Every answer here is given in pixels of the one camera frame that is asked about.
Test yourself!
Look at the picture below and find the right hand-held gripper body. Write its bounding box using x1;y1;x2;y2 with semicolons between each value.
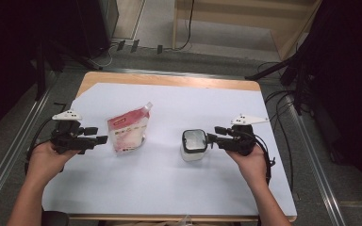
218;113;270;157

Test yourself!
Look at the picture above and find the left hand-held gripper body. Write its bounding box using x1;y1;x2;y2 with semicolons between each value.
50;109;91;155

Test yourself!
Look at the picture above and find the glass jar with black lid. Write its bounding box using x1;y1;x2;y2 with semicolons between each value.
179;128;210;163

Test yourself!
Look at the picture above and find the red and white spout pouch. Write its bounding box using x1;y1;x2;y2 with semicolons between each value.
107;102;154;156

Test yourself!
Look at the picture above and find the person's right hand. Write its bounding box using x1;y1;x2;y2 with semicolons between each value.
225;144;270;187

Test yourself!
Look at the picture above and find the person's left hand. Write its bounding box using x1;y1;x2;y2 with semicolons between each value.
25;140;81;186

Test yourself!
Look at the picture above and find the black metal stand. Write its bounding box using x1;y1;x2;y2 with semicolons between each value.
244;51;312;116
32;37;104;102

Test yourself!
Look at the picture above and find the wooden table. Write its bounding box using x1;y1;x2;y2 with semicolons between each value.
41;71;298;223

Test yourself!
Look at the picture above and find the black stool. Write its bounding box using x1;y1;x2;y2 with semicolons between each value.
41;210;71;226

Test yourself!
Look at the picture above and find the black curtain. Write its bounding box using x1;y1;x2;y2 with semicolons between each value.
295;0;362;205
0;0;88;144

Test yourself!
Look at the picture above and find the dark cabinet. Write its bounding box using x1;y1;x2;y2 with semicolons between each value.
74;0;121;59

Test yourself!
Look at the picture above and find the tan floor tape strip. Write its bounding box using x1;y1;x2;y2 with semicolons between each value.
338;200;362;209

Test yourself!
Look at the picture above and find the right hand-held gripper black cable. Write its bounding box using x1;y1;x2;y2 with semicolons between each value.
239;130;277;186

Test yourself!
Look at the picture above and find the black floor cable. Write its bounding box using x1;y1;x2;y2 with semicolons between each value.
263;89;296;192

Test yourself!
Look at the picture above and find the metal floor rail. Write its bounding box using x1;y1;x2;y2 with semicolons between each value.
290;103;347;226
0;72;60;218
65;66;249;80

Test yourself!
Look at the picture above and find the thin white cable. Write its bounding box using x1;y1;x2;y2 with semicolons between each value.
90;43;121;69

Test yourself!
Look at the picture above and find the hanging black cable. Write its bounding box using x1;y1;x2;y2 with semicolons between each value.
164;0;196;52

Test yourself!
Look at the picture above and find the light wooden frame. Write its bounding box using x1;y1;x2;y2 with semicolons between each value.
173;0;323;60

